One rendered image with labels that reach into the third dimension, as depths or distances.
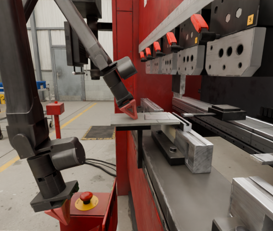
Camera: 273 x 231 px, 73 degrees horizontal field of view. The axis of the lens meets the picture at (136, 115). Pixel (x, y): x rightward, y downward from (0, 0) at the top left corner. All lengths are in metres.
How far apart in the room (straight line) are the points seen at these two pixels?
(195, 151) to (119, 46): 1.20
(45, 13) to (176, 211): 8.61
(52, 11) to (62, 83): 2.70
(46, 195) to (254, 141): 0.68
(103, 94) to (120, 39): 6.37
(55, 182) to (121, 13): 1.39
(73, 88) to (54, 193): 7.73
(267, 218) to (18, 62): 0.53
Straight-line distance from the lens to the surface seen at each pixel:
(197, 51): 0.54
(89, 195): 0.64
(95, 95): 7.98
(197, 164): 0.62
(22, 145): 0.47
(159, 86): 1.65
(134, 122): 0.69
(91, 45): 0.75
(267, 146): 0.75
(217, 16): 0.48
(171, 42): 0.65
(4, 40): 0.46
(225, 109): 0.86
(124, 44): 1.61
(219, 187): 0.59
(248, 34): 0.38
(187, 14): 0.65
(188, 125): 0.71
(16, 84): 0.45
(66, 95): 8.31
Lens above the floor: 1.18
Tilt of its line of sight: 13 degrees down
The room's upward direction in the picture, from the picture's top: straight up
